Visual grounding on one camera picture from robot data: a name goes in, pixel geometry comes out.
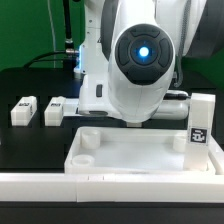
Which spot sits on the white desk top tray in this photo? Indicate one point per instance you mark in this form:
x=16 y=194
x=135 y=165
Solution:
x=100 y=150

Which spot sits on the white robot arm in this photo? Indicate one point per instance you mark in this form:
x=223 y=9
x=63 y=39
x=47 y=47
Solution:
x=132 y=52

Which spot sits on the white marker sheet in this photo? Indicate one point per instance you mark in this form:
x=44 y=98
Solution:
x=70 y=107

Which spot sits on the white front fence bar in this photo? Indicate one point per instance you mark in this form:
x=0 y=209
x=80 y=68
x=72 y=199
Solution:
x=111 y=188

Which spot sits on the black cable vertical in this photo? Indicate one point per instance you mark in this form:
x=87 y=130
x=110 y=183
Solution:
x=69 y=45

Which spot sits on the black cable horizontal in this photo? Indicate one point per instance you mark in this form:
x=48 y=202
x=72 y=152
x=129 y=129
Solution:
x=50 y=56

